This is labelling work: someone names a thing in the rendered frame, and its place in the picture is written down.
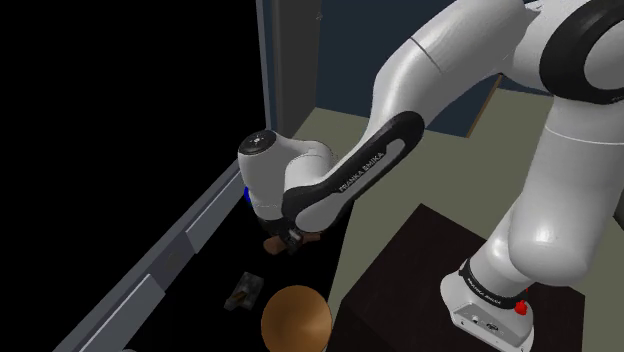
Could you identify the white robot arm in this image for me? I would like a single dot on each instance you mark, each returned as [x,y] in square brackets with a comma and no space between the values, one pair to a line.
[551,204]

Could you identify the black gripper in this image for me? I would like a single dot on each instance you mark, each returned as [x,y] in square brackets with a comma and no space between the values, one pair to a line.
[276,228]

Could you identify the dark robot stand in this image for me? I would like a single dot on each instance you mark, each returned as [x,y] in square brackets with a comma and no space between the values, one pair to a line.
[404,273]

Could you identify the brown wooden block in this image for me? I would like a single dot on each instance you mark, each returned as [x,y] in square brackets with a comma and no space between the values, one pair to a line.
[273,245]

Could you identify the brown round bowl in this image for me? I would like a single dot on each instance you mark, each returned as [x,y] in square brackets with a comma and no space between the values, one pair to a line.
[296,319]

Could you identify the small blue object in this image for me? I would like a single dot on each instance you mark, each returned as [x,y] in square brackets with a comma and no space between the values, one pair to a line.
[246,195]

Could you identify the grey door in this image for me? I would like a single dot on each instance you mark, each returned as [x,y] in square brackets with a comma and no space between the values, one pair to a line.
[292,63]

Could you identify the grey drawer cabinet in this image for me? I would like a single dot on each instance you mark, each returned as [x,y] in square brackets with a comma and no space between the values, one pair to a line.
[146,287]

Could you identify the dark grey box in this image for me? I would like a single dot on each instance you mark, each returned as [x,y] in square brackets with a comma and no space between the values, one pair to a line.
[245,291]

